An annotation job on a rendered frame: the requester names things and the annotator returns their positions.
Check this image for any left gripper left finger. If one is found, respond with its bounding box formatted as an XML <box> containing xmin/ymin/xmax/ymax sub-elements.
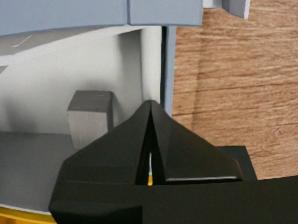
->
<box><xmin>55</xmin><ymin>100</ymin><xmax>151</xmax><ymax>185</ymax></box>

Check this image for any yellow open bin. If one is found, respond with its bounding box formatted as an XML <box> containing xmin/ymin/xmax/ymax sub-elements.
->
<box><xmin>0</xmin><ymin>206</ymin><xmax>56</xmax><ymax>224</ymax></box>

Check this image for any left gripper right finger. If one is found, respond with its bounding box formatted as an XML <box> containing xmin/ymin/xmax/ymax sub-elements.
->
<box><xmin>150</xmin><ymin>100</ymin><xmax>245</xmax><ymax>185</ymax></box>

